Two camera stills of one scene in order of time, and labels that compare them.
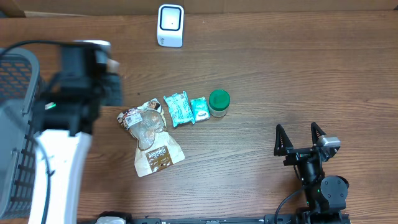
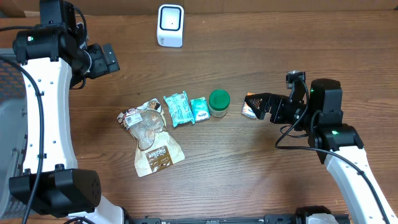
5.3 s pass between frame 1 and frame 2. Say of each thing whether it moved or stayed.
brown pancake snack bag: stayed
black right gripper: moved
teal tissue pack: stayed
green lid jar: stayed
